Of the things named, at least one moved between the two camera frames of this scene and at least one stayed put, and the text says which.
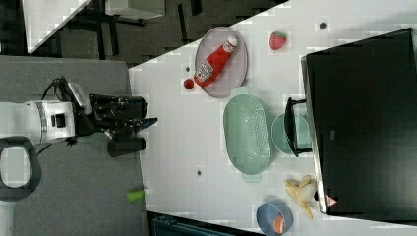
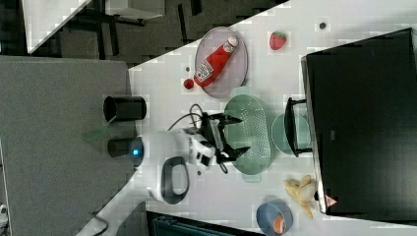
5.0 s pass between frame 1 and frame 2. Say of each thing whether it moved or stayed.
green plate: stayed
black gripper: moved
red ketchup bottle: stayed
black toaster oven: stayed
